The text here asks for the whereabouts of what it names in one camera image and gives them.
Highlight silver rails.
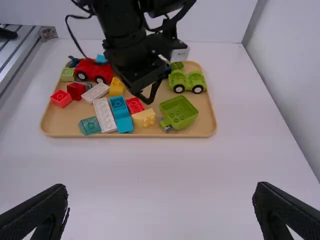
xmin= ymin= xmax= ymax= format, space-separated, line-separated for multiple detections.
xmin=0 ymin=23 xmax=59 ymax=100

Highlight dark red toy brick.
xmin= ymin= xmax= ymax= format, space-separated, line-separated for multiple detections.
xmin=66 ymin=82 xmax=87 ymax=102

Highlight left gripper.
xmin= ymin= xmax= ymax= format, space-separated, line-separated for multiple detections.
xmin=102 ymin=33 xmax=187 ymax=106

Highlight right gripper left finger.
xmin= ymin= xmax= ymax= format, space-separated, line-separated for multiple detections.
xmin=0 ymin=183 xmax=71 ymax=240

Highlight pale yellow toy brick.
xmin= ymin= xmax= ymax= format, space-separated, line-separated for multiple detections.
xmin=131 ymin=108 xmax=157 ymax=129

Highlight tan tray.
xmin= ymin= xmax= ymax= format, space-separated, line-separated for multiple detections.
xmin=39 ymin=58 xmax=218 ymax=138

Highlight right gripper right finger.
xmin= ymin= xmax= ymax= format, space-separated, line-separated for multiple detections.
xmin=251 ymin=181 xmax=320 ymax=240

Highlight lime green scoop toy brick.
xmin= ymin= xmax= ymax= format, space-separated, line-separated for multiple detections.
xmin=158 ymin=94 xmax=200 ymax=132

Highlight blue toy piece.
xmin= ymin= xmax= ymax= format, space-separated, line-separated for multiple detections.
xmin=67 ymin=55 xmax=81 ymax=68

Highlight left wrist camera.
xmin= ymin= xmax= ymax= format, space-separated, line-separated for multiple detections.
xmin=171 ymin=42 xmax=191 ymax=62

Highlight dark blue toy brick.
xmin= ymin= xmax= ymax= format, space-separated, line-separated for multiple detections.
xmin=161 ymin=62 xmax=174 ymax=80

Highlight clear teal toy brick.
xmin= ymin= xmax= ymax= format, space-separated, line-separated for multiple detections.
xmin=77 ymin=116 xmax=102 ymax=137

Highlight small coral red toy brick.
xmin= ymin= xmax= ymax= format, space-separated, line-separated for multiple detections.
xmin=49 ymin=89 xmax=73 ymax=109

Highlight flat light green toy brick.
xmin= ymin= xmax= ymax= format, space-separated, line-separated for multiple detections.
xmin=59 ymin=67 xmax=76 ymax=82

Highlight black cable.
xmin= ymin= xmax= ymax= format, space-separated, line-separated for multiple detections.
xmin=64 ymin=12 xmax=89 ymax=61

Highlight red toy car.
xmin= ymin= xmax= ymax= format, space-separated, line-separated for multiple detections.
xmin=73 ymin=58 xmax=115 ymax=85

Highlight green toy car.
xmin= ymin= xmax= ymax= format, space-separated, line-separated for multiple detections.
xmin=167 ymin=70 xmax=208 ymax=96

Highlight small lime green toy brick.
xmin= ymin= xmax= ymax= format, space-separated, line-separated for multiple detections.
xmin=170 ymin=60 xmax=186 ymax=71

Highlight long white toy brick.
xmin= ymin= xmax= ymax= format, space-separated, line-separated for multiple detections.
xmin=92 ymin=97 xmax=118 ymax=134

